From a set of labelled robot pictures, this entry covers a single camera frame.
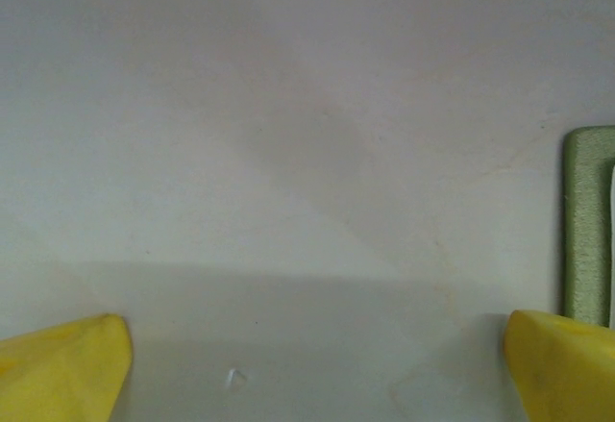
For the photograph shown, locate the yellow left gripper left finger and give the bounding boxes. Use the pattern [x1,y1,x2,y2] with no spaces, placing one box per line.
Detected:
[0,313,135,422]

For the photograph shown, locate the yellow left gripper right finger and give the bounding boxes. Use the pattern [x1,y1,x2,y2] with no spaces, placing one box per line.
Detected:
[503,309,615,422]

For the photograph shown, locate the green card holder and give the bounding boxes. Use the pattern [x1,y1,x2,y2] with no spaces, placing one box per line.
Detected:
[561,125,615,330]

